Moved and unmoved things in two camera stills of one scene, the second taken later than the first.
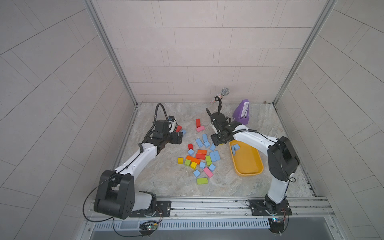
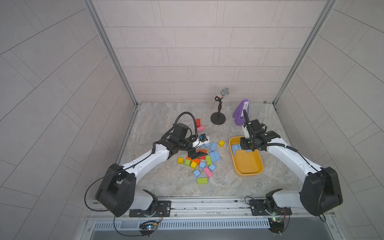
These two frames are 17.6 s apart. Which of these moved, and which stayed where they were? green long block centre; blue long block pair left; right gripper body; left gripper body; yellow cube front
Moved: left gripper body; right gripper body
Stayed: blue long block pair left; yellow cube front; green long block centre
